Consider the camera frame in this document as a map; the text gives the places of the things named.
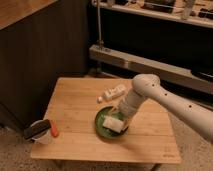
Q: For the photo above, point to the black rectangular object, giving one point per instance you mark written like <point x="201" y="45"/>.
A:
<point x="36" y="128"/>

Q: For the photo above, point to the orange carrot toy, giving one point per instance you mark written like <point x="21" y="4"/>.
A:
<point x="54" y="130"/>

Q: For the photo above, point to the wooden low table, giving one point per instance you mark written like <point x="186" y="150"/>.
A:
<point x="73" y="107"/>

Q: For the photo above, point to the white sponge block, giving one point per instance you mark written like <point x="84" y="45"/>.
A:
<point x="113" y="124"/>

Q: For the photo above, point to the grey metal shelf rack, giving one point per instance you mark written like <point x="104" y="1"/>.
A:
<point x="171" y="38"/>

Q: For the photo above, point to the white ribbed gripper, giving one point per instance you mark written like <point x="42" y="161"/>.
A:
<point x="130" y="105"/>

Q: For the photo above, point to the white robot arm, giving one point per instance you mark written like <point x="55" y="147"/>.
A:
<point x="146" y="86"/>

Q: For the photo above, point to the dark wooden cabinet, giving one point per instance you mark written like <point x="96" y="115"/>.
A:
<point x="34" y="53"/>

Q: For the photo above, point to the green bowl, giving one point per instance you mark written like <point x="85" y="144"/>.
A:
<point x="111" y="111"/>

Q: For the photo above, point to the white cup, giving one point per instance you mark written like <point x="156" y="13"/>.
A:
<point x="44" y="138"/>

